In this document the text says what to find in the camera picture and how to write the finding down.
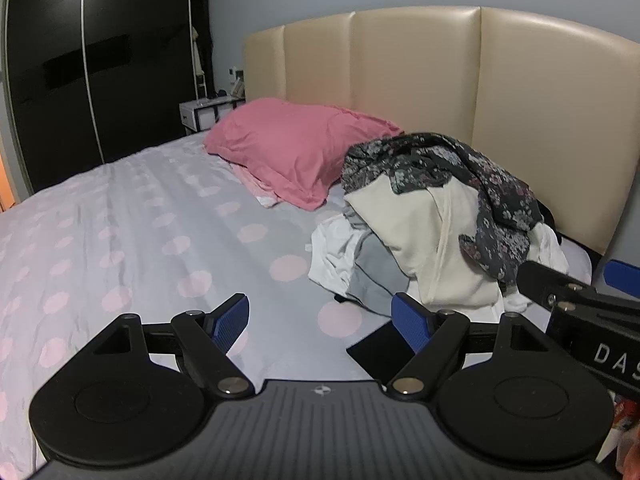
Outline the white hanging strap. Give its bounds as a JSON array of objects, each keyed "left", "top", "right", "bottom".
[{"left": 190, "top": 25, "right": 207, "bottom": 101}]

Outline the white nightstand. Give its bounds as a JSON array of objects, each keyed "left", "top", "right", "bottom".
[{"left": 179, "top": 97, "right": 247, "bottom": 134}]

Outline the beige padded headboard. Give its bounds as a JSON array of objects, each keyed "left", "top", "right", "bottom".
[{"left": 242, "top": 6, "right": 640, "bottom": 266}]

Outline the white garment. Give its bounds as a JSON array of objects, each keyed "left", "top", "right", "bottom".
[
  {"left": 307, "top": 212, "right": 381, "bottom": 296},
  {"left": 500, "top": 220, "right": 572, "bottom": 313}
]

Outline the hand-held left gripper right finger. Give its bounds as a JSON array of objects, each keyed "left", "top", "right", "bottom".
[{"left": 390, "top": 292, "right": 551, "bottom": 397}]

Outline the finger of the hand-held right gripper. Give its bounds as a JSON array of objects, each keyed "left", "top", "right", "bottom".
[
  {"left": 603, "top": 260, "right": 640, "bottom": 287},
  {"left": 516, "top": 260, "right": 603, "bottom": 313}
]

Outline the dark floral garment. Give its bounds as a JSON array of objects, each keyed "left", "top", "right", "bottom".
[{"left": 341, "top": 131, "right": 546, "bottom": 281}]

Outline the light pink pillow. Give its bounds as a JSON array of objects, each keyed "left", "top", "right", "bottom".
[{"left": 231, "top": 162, "right": 281, "bottom": 208}]

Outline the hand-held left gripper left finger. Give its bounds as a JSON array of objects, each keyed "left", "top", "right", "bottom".
[{"left": 94, "top": 294, "right": 253, "bottom": 397}]

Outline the black wardrobe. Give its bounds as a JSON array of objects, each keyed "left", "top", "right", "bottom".
[{"left": 0, "top": 0, "right": 213, "bottom": 196}]

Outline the white device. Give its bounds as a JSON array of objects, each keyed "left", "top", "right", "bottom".
[{"left": 227, "top": 66, "right": 247, "bottom": 98}]

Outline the grey garment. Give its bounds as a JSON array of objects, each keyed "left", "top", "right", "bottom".
[{"left": 345, "top": 235, "right": 411, "bottom": 316}]

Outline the cream garment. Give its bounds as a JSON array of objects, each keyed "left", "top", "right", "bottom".
[{"left": 344, "top": 180, "right": 506, "bottom": 311}]

